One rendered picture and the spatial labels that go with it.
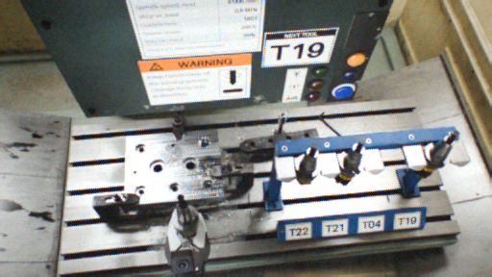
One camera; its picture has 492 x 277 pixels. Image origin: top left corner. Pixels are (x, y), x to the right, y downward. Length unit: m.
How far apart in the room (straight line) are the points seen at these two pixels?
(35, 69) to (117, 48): 1.64
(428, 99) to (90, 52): 1.43
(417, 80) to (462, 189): 0.47
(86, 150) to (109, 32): 0.99
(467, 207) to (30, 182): 1.55
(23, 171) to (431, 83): 1.59
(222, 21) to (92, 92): 0.23
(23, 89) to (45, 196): 0.59
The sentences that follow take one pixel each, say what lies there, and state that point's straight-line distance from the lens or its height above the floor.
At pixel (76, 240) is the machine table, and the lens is 1.42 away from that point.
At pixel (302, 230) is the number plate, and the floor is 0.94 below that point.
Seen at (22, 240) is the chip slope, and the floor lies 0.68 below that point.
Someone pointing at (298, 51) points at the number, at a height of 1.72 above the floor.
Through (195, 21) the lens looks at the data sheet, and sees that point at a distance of 0.56.
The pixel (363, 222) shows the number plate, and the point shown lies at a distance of 1.37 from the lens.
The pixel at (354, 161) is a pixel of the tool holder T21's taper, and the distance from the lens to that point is 1.07.
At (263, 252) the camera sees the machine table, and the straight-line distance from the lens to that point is 1.33.
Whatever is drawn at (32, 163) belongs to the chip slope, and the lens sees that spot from 1.85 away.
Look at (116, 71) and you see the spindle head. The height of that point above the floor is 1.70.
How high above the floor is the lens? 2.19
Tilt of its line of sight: 61 degrees down
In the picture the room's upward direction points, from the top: 3 degrees clockwise
